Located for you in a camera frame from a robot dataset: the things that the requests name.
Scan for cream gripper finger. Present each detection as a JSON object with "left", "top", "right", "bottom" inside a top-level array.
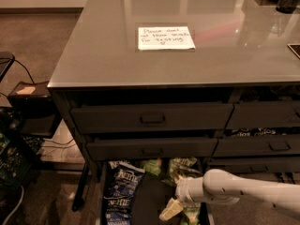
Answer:
[{"left": 159, "top": 198, "right": 184, "bottom": 221}]

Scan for green rice chip bag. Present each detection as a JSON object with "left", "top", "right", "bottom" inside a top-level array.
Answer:
[{"left": 141, "top": 158, "right": 162, "bottom": 176}]

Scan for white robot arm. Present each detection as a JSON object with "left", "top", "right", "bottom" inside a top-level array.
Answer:
[{"left": 159, "top": 169, "right": 300, "bottom": 221}]

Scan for green Kettle bag front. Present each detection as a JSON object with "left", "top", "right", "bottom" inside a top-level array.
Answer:
[{"left": 179, "top": 203, "right": 201, "bottom": 225}]

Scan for green kettle bag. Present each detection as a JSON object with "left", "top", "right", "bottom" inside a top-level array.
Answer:
[
  {"left": 179, "top": 203, "right": 201, "bottom": 225},
  {"left": 162, "top": 157, "right": 203, "bottom": 187}
]

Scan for green Kettle bag rear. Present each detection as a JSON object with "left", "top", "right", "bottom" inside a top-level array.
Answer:
[{"left": 162, "top": 157, "right": 203, "bottom": 187}]

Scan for blue Kettle bag front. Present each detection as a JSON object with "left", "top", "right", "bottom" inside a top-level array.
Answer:
[{"left": 105, "top": 196, "right": 133, "bottom": 225}]

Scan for blue Kettle chip bag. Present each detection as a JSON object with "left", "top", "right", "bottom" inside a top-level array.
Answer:
[{"left": 105, "top": 161, "right": 145, "bottom": 206}]

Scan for dark bottom right drawer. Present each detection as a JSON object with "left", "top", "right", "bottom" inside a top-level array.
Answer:
[{"left": 207, "top": 157, "right": 300, "bottom": 173}]

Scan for dark drawer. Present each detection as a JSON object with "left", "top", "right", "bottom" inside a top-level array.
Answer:
[
  {"left": 213, "top": 135, "right": 300, "bottom": 158},
  {"left": 86, "top": 137, "right": 218, "bottom": 160},
  {"left": 70, "top": 103, "right": 233, "bottom": 134},
  {"left": 227, "top": 101, "right": 300, "bottom": 129},
  {"left": 207, "top": 157, "right": 300, "bottom": 173}
]

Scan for blue Kettle bag rear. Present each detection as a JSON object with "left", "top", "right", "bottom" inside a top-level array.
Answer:
[{"left": 108, "top": 160, "right": 121, "bottom": 170}]

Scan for dark middle left drawer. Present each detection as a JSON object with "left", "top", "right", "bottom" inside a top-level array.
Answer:
[{"left": 86, "top": 137, "right": 218, "bottom": 160}]

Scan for dark top left drawer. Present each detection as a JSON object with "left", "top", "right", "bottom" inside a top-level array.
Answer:
[{"left": 70, "top": 103, "right": 233, "bottom": 134}]

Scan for dark middle right drawer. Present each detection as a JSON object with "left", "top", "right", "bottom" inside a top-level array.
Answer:
[{"left": 213, "top": 135, "right": 300, "bottom": 158}]

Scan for dark snack bags in drawer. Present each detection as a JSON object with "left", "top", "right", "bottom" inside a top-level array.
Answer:
[{"left": 227, "top": 127, "right": 300, "bottom": 137}]

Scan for dark top right drawer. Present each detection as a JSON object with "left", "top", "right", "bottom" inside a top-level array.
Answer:
[{"left": 227, "top": 101, "right": 300, "bottom": 129}]

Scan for dark tablet on counter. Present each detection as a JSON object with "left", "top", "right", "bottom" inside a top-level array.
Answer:
[{"left": 288, "top": 44, "right": 300, "bottom": 59}]

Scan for green crate of snacks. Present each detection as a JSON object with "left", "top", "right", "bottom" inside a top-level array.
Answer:
[{"left": 0, "top": 133, "right": 42, "bottom": 188}]

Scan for black box with label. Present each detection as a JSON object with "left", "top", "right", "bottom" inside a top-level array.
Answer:
[{"left": 7, "top": 82, "right": 62, "bottom": 138}]

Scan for white handwritten paper note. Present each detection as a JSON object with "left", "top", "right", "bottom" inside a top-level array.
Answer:
[{"left": 137, "top": 26, "right": 195, "bottom": 51}]

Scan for white cable on floor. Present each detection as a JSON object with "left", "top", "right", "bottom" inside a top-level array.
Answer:
[{"left": 1, "top": 185, "right": 25, "bottom": 225}]

